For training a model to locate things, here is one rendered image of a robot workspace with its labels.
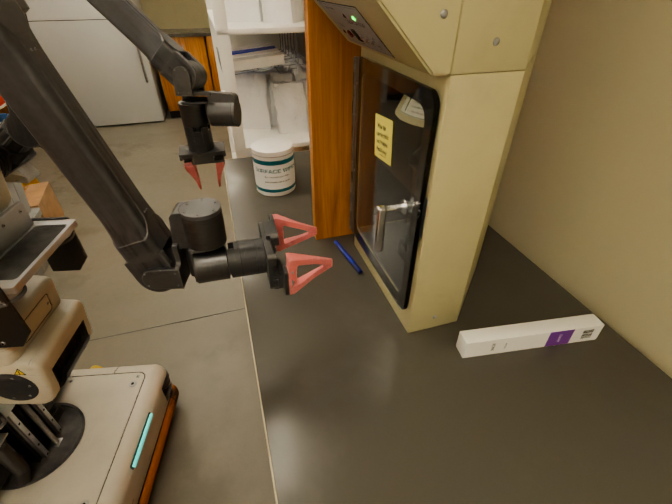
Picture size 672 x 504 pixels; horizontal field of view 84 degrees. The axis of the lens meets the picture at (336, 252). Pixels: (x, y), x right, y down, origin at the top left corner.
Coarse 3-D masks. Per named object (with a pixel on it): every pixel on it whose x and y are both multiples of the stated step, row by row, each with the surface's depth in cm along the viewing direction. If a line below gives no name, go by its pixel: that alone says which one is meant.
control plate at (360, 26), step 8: (328, 8) 60; (336, 8) 55; (344, 8) 52; (352, 8) 48; (336, 16) 60; (360, 16) 49; (344, 24) 60; (352, 24) 56; (360, 24) 52; (368, 24) 49; (344, 32) 65; (360, 32) 56; (368, 32) 52; (352, 40) 65; (376, 40) 52; (376, 48) 56; (384, 48) 52; (392, 56) 52
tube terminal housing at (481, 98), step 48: (480, 0) 42; (528, 0) 44; (480, 48) 45; (528, 48) 47; (480, 96) 49; (480, 144) 53; (432, 192) 56; (480, 192) 58; (432, 240) 61; (480, 240) 71; (384, 288) 82; (432, 288) 68
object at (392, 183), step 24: (360, 72) 71; (384, 72) 61; (360, 96) 73; (384, 96) 62; (408, 96) 54; (432, 96) 48; (360, 120) 75; (408, 120) 56; (432, 120) 50; (360, 144) 77; (408, 144) 57; (432, 144) 52; (360, 168) 80; (384, 168) 68; (408, 168) 58; (360, 192) 83; (384, 192) 69; (408, 192) 60; (360, 216) 86; (408, 216) 61; (360, 240) 89; (384, 240) 74; (408, 240) 63; (384, 264) 76; (408, 264) 65; (408, 288) 67
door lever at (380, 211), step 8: (376, 208) 61; (384, 208) 60; (392, 208) 61; (400, 208) 61; (376, 216) 61; (384, 216) 61; (376, 224) 62; (384, 224) 62; (376, 232) 63; (384, 232) 63; (376, 240) 64; (376, 248) 65
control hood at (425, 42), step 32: (320, 0) 60; (352, 0) 46; (384, 0) 39; (416, 0) 40; (448, 0) 41; (384, 32) 46; (416, 32) 42; (448, 32) 43; (416, 64) 47; (448, 64) 45
